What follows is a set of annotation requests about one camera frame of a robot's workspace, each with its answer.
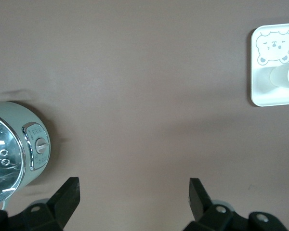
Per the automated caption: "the grey pot with glass lid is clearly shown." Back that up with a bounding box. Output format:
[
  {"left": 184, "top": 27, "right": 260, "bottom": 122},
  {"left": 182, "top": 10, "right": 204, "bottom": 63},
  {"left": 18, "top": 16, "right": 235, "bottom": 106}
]
[{"left": 0, "top": 101, "right": 51, "bottom": 210}]

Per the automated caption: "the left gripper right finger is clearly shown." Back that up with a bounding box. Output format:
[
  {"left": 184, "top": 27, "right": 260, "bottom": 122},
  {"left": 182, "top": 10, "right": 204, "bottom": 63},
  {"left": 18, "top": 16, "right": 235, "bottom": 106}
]
[{"left": 184, "top": 178, "right": 288, "bottom": 231}]

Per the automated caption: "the white IKEA cup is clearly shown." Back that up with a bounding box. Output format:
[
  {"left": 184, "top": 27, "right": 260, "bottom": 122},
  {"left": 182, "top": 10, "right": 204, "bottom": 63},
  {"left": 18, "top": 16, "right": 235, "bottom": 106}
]
[{"left": 269, "top": 60, "right": 289, "bottom": 90}]

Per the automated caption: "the white bear print tray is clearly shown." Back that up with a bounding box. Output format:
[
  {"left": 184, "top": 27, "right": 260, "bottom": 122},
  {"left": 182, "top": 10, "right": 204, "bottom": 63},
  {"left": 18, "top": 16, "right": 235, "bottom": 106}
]
[{"left": 250, "top": 22, "right": 289, "bottom": 107}]

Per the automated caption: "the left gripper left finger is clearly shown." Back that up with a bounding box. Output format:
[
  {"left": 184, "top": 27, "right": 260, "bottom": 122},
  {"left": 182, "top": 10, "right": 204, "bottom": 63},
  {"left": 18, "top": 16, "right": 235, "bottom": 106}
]
[{"left": 0, "top": 177, "right": 81, "bottom": 231}]

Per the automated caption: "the brown table cover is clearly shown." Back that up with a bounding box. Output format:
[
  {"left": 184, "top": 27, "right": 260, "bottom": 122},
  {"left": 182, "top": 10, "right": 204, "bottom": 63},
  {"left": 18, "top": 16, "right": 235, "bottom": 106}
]
[{"left": 0, "top": 0, "right": 289, "bottom": 231}]

